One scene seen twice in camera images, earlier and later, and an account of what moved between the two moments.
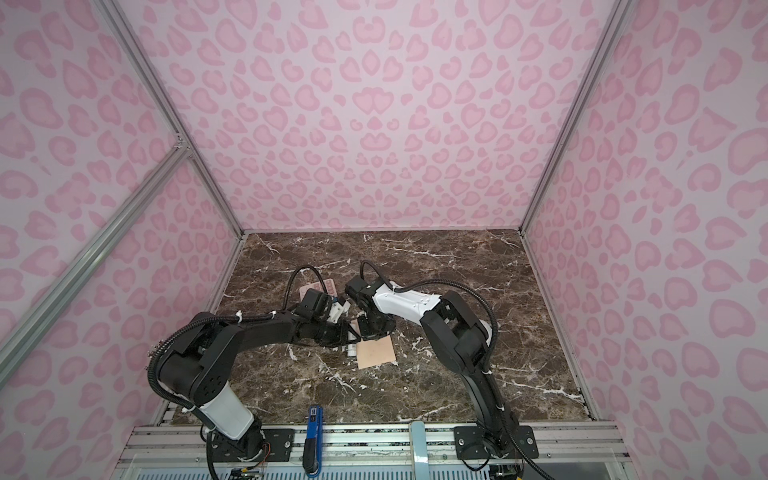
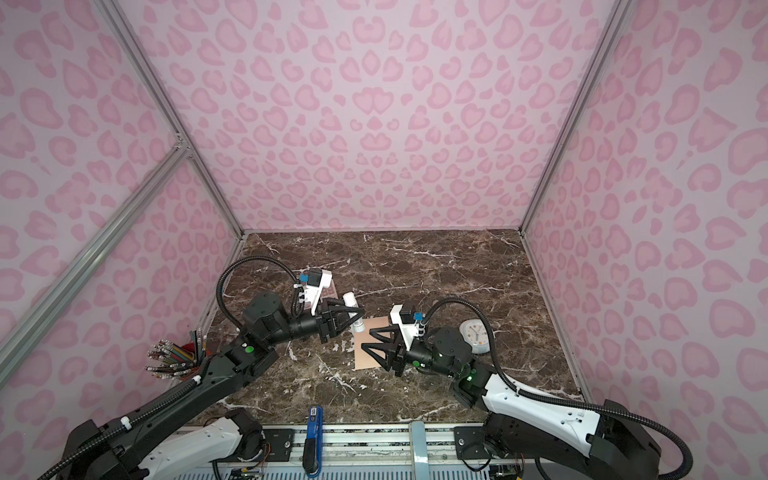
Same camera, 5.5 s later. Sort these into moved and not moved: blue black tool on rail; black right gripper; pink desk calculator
Moved: black right gripper
Not moved: pink desk calculator; blue black tool on rail
